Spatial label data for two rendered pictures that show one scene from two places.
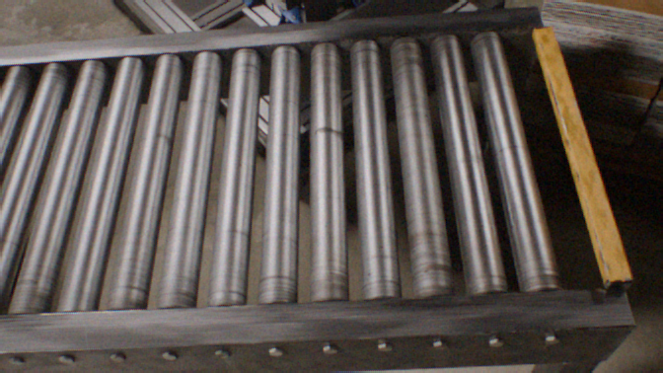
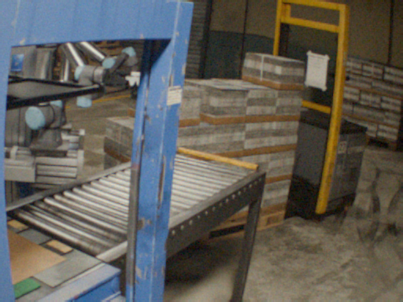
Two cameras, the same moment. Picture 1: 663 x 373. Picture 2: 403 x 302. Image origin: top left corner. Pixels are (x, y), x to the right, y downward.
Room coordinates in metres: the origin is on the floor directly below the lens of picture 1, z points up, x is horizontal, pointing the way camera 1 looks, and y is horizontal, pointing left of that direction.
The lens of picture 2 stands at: (-0.29, 2.24, 1.50)
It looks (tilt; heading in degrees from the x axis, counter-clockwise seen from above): 14 degrees down; 289
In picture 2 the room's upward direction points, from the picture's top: 7 degrees clockwise
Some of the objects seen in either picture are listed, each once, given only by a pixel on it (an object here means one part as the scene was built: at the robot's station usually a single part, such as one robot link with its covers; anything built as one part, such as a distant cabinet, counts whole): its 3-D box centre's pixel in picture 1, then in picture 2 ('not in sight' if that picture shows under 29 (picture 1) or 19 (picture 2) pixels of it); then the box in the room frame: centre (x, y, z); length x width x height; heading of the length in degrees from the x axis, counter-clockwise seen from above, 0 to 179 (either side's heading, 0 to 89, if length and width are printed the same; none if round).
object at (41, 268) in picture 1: (66, 178); (135, 199); (0.58, 0.39, 0.77); 0.47 x 0.05 x 0.05; 174
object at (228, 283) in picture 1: (238, 168); (168, 185); (0.55, 0.13, 0.77); 0.47 x 0.05 x 0.05; 174
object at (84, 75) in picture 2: not in sight; (86, 74); (0.99, 0.17, 1.21); 0.11 x 0.08 x 0.09; 6
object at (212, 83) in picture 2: not in sight; (216, 84); (0.83, -1.22, 1.06); 0.37 x 0.29 x 0.01; 153
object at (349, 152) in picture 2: not in sight; (320, 161); (0.17, -2.45, 0.40); 0.69 x 0.55 x 0.80; 151
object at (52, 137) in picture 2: not in sight; (49, 134); (1.27, 0.06, 0.87); 0.15 x 0.15 x 0.10
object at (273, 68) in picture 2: not in sight; (266, 139); (0.55, -1.75, 0.65); 0.39 x 0.30 x 1.29; 151
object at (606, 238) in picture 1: (576, 139); (217, 158); (0.49, -0.34, 0.81); 0.43 x 0.03 x 0.02; 174
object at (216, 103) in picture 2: not in sight; (212, 101); (0.84, -1.22, 0.95); 0.38 x 0.29 x 0.23; 153
